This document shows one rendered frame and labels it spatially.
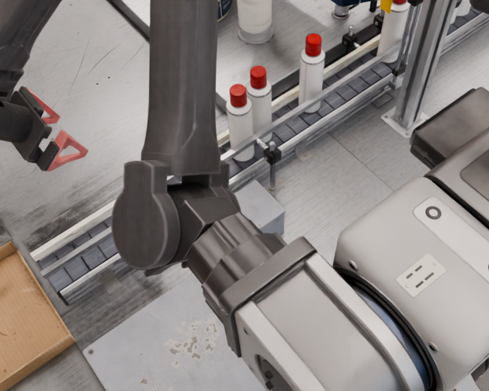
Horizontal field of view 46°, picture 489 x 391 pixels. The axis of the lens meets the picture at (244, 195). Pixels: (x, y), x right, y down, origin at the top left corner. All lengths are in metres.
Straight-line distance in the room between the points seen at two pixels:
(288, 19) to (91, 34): 0.54
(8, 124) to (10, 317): 0.49
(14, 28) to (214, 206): 0.37
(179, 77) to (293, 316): 0.23
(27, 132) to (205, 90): 0.44
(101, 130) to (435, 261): 1.12
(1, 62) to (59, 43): 0.90
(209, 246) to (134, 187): 0.09
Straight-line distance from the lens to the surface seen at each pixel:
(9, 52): 0.81
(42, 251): 1.21
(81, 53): 1.66
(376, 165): 1.35
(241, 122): 1.17
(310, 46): 1.23
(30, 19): 0.77
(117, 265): 1.22
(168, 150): 0.53
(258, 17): 1.47
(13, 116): 0.91
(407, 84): 1.34
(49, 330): 1.23
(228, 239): 0.49
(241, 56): 1.50
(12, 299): 1.28
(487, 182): 0.49
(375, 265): 0.44
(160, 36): 0.55
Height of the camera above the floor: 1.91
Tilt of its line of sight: 57 degrees down
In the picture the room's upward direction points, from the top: 5 degrees counter-clockwise
